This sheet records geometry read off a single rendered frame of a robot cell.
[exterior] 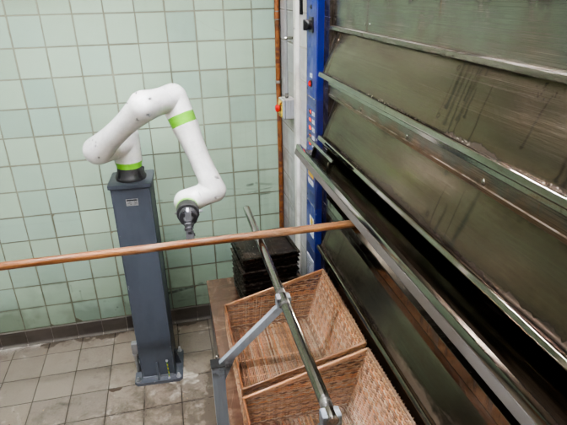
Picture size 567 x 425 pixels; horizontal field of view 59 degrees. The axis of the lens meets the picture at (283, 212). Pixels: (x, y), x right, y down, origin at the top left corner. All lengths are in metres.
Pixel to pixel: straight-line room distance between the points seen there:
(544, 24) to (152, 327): 2.40
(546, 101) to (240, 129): 2.20
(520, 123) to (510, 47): 0.15
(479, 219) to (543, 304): 0.26
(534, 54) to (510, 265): 0.41
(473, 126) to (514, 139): 0.13
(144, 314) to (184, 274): 0.59
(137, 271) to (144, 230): 0.24
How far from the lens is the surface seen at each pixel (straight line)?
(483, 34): 1.19
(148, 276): 2.72
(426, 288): 1.14
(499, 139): 1.09
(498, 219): 1.16
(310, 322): 2.43
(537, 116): 1.04
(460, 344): 1.05
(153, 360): 3.04
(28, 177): 3.14
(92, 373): 3.28
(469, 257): 1.21
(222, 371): 1.68
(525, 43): 1.08
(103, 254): 1.89
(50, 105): 3.00
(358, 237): 1.91
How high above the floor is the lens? 2.04
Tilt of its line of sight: 24 degrees down
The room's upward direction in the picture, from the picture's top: 1 degrees counter-clockwise
